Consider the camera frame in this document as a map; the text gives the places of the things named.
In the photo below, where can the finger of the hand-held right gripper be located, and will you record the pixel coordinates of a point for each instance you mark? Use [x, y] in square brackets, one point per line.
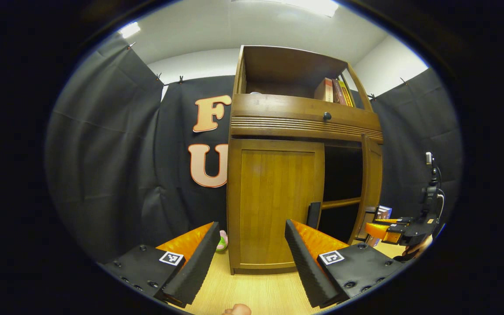
[381, 231]
[400, 220]

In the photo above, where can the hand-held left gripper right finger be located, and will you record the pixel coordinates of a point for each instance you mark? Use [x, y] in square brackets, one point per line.
[306, 271]

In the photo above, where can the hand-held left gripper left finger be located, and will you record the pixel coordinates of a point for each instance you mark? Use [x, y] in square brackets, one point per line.
[195, 271]

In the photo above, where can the wooden shoe cabinet door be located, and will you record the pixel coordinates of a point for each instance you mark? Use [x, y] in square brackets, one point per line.
[372, 183]
[269, 197]

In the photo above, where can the wooden double-door shoe cabinet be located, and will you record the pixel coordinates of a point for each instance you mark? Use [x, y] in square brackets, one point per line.
[287, 65]

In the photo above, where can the wooden cabinet shelf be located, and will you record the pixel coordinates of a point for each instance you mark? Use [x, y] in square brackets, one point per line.
[341, 203]

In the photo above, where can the blue book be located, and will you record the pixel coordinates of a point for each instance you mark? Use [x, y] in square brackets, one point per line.
[385, 213]

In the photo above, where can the green and pink toy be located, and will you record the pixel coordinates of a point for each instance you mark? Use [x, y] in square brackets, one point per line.
[222, 240]

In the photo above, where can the yellow book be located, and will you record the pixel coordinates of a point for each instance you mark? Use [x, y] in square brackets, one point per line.
[346, 94]

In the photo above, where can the maroon book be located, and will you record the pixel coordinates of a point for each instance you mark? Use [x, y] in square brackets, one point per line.
[338, 92]

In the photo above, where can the black backdrop cloth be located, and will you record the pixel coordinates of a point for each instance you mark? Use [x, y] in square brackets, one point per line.
[103, 153]

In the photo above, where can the tan and red book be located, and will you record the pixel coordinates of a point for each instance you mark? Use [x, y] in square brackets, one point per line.
[323, 91]

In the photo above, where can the wooden drawer with black knob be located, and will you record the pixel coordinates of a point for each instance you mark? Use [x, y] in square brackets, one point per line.
[278, 109]

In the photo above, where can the large ceiling light panel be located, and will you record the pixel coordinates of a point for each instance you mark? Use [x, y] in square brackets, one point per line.
[309, 5]

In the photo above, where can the small ceiling light panel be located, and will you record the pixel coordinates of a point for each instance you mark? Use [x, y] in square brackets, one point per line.
[129, 29]

